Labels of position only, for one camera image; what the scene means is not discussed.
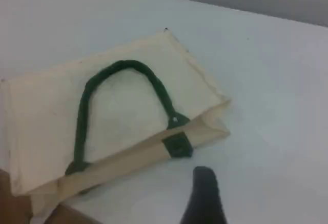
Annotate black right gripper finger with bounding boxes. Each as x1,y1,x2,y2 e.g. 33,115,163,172
180,166,229,224

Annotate white canvas bag green handles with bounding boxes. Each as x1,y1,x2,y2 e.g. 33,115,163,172
0,28,232,219

